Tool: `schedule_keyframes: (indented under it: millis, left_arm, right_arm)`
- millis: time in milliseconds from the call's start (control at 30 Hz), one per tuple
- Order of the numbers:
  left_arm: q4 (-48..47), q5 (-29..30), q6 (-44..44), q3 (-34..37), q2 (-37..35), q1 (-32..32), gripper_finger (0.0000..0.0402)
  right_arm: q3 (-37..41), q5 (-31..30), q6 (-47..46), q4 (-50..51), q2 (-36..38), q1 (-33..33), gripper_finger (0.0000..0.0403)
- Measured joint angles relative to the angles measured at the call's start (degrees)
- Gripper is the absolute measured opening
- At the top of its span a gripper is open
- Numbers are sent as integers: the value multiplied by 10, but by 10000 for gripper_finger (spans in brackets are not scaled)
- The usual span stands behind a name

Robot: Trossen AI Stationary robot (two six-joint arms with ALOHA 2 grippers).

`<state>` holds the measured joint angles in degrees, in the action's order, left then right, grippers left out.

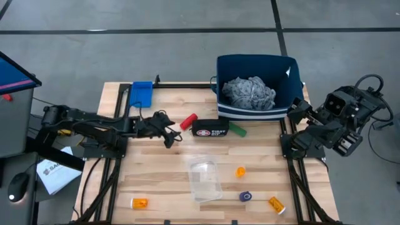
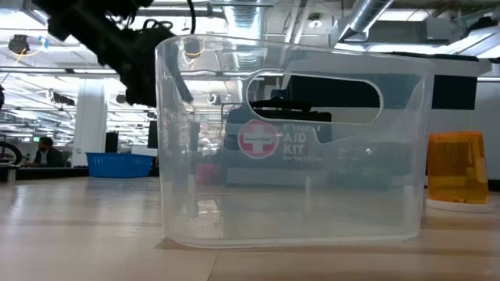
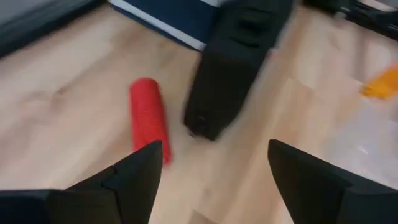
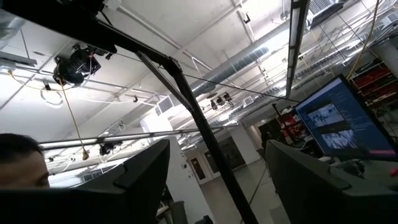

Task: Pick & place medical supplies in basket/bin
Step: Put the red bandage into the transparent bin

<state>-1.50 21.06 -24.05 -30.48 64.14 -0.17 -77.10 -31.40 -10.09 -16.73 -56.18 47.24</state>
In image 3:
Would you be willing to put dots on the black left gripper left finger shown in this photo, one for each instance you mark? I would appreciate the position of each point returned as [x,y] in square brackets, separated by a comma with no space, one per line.
[124,193]

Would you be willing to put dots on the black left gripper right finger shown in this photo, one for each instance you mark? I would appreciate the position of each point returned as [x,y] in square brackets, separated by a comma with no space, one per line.
[317,199]

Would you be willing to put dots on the red bandage roll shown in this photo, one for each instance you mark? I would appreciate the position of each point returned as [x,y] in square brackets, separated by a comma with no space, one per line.
[146,112]

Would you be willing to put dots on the orange pill bottle white cap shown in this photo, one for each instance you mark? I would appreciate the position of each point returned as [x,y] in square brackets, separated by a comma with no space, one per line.
[384,84]

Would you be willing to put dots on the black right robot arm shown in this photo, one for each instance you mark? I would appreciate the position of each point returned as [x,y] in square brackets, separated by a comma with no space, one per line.
[367,17]

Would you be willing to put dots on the navy fabric bin white stripe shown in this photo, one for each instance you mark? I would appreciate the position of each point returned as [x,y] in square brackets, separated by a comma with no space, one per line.
[174,15]

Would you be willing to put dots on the black first aid kit pouch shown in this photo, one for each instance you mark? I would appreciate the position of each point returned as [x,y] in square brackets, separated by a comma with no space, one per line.
[224,77]

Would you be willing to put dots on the black aluminium frame rail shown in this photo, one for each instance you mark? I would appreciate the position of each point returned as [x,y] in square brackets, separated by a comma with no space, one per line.
[37,28]

